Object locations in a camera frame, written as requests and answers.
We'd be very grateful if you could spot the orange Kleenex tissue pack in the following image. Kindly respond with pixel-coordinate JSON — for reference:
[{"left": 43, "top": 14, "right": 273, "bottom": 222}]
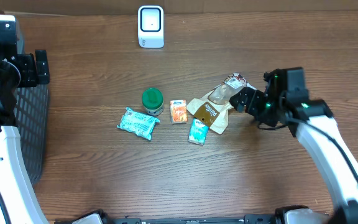
[{"left": 170, "top": 100, "right": 188, "bottom": 124}]

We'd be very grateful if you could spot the small teal Kleenex pack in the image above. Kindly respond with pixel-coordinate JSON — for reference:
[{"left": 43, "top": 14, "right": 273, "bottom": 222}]
[{"left": 188, "top": 118, "right": 209, "bottom": 146}]

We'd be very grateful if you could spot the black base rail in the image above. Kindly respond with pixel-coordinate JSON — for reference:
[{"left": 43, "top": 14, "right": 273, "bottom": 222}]
[{"left": 54, "top": 210, "right": 332, "bottom": 224}]

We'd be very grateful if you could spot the beige PanTree snack bag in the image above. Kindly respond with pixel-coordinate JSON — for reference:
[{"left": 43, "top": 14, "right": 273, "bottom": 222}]
[{"left": 187, "top": 72, "right": 255, "bottom": 134}]

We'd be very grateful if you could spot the teal wet wipes pack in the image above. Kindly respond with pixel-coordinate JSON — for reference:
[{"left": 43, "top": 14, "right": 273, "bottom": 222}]
[{"left": 117, "top": 107, "right": 160, "bottom": 141}]

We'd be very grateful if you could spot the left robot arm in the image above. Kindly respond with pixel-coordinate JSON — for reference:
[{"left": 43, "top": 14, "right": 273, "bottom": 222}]
[{"left": 0, "top": 14, "right": 50, "bottom": 223}]

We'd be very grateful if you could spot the green lid jar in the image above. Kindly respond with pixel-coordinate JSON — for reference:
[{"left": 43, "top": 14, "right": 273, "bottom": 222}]
[{"left": 142, "top": 88, "right": 164, "bottom": 116}]

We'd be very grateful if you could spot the grey plastic shopping basket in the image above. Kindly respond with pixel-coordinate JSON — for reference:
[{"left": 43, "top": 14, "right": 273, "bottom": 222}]
[{"left": 11, "top": 22, "right": 50, "bottom": 186}]

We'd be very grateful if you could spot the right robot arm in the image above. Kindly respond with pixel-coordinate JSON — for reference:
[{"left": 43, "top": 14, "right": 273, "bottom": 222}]
[{"left": 229, "top": 67, "right": 358, "bottom": 223}]

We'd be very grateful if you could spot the white barcode scanner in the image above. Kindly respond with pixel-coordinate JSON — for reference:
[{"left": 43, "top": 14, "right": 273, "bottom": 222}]
[{"left": 137, "top": 5, "right": 165, "bottom": 49}]

